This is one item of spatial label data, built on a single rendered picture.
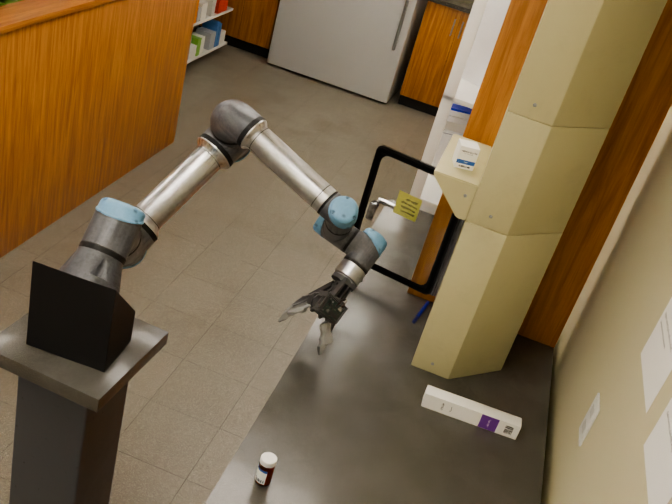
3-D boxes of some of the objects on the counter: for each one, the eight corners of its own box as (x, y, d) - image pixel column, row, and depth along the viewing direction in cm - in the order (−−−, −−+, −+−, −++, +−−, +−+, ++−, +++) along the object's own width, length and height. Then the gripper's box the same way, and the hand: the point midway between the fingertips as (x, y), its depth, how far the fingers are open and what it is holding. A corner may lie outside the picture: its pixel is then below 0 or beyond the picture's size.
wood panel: (554, 343, 256) (781, -129, 189) (554, 348, 254) (784, -129, 186) (408, 288, 263) (578, -188, 195) (407, 292, 260) (577, -189, 192)
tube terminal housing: (506, 338, 252) (608, 109, 214) (495, 398, 224) (610, 146, 186) (430, 309, 255) (518, 79, 217) (410, 365, 227) (506, 111, 189)
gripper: (326, 257, 209) (280, 319, 204) (378, 304, 216) (334, 364, 211) (313, 256, 217) (268, 315, 212) (364, 300, 224) (321, 358, 219)
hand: (297, 338), depth 214 cm, fingers open, 14 cm apart
